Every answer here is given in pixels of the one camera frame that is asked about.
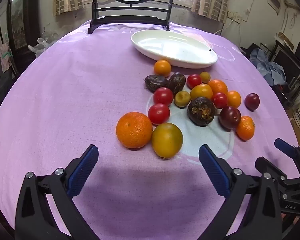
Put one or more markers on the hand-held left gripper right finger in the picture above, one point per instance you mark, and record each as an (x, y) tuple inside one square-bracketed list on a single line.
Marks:
[(215, 172)]

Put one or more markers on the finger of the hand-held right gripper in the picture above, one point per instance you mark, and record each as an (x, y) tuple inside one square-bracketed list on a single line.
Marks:
[(283, 146), (263, 165)]

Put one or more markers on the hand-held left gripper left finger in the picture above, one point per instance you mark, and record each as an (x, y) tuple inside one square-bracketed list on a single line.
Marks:
[(82, 172)]

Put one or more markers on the small mandarin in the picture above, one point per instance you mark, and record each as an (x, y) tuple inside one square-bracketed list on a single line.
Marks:
[(218, 86), (245, 128)]

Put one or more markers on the small dark purple tomato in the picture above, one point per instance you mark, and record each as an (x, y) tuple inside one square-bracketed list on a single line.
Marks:
[(252, 101)]

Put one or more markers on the large dark purple tomato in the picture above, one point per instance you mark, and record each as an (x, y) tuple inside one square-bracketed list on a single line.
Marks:
[(230, 117)]

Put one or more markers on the yellow-green tomato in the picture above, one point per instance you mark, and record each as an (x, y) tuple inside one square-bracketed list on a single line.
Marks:
[(167, 140)]

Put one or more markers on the large orange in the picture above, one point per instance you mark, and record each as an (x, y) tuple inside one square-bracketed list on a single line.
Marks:
[(133, 130)]

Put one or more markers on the orange cherry tomato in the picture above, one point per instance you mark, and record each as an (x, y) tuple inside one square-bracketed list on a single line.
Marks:
[(234, 99), (162, 68)]

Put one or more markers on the red cherry tomato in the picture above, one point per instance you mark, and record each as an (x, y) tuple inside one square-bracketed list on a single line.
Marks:
[(194, 81), (163, 96), (219, 100), (158, 113)]

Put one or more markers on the dark passion fruit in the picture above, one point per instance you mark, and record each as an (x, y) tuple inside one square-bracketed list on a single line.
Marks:
[(177, 82), (153, 82)]

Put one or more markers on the white oval plate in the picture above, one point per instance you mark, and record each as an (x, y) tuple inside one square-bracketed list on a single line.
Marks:
[(175, 47)]

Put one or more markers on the large wrinkled passion fruit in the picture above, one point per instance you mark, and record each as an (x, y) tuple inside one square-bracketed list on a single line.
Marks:
[(201, 111)]

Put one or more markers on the blue cloth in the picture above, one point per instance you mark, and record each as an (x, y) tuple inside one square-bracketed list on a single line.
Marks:
[(267, 67)]

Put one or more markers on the small olive-yellow plum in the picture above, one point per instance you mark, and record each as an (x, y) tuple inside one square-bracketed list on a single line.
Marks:
[(204, 77), (182, 99)]

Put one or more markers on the large orange-yellow tomato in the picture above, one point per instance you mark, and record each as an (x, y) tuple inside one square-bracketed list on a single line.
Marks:
[(201, 91)]

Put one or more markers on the black monitor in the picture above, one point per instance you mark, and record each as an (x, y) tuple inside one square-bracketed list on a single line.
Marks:
[(287, 62)]

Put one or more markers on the black bag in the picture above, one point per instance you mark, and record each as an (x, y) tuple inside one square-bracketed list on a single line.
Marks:
[(250, 50)]

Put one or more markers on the white plastic bag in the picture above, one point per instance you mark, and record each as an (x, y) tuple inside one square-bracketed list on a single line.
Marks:
[(41, 45)]

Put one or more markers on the black screen with round painting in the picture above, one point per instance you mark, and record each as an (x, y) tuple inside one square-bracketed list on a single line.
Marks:
[(130, 20)]

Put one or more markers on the dark wooden cabinet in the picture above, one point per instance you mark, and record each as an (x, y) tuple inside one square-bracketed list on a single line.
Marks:
[(30, 17)]

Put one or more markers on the white wall socket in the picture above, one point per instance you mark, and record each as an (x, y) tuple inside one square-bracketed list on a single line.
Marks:
[(236, 17)]

